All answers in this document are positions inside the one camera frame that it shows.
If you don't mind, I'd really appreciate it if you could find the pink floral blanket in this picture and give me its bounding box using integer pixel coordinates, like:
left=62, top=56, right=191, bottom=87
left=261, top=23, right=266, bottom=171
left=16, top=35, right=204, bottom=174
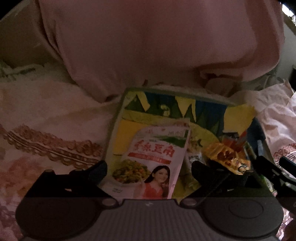
left=0, top=77, right=296, bottom=241

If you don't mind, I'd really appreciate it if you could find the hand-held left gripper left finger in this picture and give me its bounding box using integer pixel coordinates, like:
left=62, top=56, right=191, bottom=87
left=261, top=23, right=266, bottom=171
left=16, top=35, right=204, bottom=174
left=28, top=160, right=119, bottom=208

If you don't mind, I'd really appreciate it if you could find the yellow snack packet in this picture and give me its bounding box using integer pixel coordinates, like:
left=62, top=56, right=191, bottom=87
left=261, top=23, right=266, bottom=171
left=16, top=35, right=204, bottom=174
left=203, top=142, right=252, bottom=175

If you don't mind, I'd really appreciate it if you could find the large pink pillow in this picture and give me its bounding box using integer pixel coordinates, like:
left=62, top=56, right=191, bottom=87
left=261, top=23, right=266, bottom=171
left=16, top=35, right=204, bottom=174
left=37, top=0, right=286, bottom=103

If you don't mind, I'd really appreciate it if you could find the white pouch with food picture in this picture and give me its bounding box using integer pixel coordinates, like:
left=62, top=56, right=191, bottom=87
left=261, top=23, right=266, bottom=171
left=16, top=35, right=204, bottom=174
left=100, top=126, right=191, bottom=200

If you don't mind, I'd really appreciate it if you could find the grey green cloth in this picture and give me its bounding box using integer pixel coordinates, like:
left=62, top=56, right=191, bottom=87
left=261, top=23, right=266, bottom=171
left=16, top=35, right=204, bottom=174
left=253, top=69, right=285, bottom=91

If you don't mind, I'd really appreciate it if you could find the clear bag of orange candies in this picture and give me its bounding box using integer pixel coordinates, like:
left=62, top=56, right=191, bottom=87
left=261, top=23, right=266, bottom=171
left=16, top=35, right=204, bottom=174
left=221, top=134, right=248, bottom=149

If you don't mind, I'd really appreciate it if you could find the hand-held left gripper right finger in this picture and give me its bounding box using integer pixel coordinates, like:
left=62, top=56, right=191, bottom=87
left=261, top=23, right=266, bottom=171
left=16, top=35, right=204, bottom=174
left=180, top=160, right=270, bottom=208

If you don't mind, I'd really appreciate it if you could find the grey box with yellow-blue print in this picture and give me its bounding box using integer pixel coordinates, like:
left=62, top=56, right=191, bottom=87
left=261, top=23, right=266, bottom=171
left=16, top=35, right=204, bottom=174
left=108, top=87, right=276, bottom=200

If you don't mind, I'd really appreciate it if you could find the window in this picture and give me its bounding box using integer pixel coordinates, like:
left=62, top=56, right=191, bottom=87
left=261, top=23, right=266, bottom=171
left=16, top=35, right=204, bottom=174
left=280, top=3, right=296, bottom=25

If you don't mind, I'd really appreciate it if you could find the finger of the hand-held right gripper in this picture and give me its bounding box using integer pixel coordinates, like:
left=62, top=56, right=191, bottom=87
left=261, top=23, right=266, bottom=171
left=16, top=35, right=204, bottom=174
left=279, top=157, right=296, bottom=180
left=253, top=156, right=282, bottom=186

